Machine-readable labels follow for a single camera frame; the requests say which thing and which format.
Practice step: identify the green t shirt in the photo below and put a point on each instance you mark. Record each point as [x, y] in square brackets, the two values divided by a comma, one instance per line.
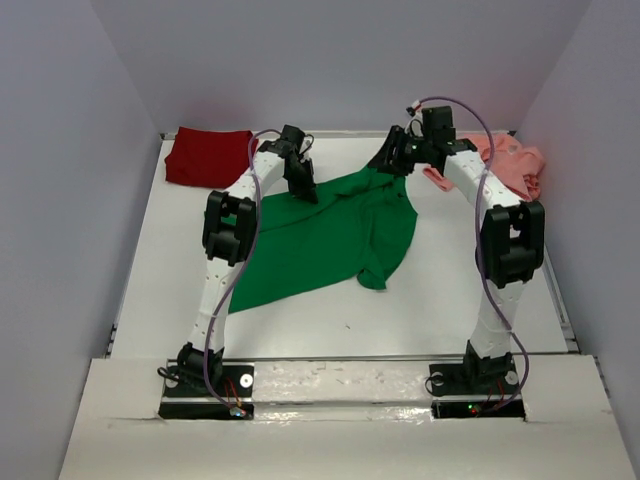
[360, 228]

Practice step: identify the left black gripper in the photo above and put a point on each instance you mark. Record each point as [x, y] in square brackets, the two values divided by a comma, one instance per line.
[305, 190]

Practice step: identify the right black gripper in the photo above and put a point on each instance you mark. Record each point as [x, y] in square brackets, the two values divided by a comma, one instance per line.
[388, 160]

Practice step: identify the pink crumpled t shirt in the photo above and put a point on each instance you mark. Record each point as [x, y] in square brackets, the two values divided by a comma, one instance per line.
[518, 167]

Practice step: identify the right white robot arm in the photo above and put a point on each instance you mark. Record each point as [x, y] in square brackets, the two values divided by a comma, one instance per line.
[509, 237]

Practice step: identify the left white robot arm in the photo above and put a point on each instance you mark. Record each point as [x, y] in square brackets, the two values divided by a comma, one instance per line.
[232, 221]

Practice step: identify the red folded t shirt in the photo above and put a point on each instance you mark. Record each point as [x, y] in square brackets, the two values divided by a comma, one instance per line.
[208, 159]

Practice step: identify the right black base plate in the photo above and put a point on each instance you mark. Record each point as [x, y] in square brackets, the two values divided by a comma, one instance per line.
[457, 398]

